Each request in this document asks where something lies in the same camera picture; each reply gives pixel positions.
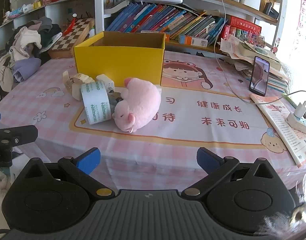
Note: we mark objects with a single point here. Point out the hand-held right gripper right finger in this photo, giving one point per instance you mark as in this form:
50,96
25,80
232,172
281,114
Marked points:
208,158

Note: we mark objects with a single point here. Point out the pile of clothes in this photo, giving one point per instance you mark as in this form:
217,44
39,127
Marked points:
25,45

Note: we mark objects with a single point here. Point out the cream plastic object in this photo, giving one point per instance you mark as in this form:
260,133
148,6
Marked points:
80,78

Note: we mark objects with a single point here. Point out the printed booklet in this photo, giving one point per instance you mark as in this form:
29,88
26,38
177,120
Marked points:
280,127

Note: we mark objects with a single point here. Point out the white printed tape roll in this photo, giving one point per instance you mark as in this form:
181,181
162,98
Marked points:
95,105

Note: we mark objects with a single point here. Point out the orange and white carton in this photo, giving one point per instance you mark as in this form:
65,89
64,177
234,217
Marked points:
193,40

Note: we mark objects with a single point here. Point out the fluffy grey fur trim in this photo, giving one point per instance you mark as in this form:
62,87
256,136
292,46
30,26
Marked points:
293,215

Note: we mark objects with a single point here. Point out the pink plush pig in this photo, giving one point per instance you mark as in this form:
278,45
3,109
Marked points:
140,100

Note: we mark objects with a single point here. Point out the yellow cardboard box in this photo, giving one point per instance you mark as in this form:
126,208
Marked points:
117,62

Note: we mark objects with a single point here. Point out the small yellow box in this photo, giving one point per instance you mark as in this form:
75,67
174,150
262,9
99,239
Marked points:
37,4

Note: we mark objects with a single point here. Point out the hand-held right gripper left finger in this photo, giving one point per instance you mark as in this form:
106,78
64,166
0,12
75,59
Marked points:
89,158

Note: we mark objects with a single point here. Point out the pink checked printed tablecloth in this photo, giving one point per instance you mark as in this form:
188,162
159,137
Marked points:
193,140

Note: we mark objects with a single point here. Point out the row of colourful books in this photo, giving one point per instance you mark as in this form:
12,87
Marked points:
163,17

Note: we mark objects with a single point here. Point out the red tassel ornament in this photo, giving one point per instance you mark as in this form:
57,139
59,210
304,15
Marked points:
69,26

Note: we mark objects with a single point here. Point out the stack of papers and books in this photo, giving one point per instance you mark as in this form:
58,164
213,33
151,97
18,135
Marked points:
243,52

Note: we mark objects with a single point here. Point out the large white charger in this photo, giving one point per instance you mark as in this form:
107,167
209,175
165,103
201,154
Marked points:
105,81

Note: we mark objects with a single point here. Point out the white light bar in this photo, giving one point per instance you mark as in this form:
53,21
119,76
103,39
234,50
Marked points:
158,0

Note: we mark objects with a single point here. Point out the red thick book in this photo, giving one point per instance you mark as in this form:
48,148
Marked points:
243,26

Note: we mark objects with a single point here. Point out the black smartphone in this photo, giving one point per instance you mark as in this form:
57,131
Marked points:
259,76

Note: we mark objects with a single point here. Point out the wooden chessboard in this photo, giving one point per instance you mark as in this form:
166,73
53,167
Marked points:
72,37

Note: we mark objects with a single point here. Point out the white shelf unit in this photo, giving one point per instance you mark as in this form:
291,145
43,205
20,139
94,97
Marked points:
100,10

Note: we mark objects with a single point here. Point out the white plugged charger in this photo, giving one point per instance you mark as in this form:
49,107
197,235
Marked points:
301,110

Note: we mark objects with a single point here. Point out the small grey object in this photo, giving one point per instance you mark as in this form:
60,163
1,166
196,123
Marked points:
115,100

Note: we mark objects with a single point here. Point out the white power strip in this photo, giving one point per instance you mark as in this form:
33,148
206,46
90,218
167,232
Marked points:
302,126

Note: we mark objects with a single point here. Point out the small black device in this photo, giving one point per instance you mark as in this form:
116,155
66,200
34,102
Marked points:
271,10

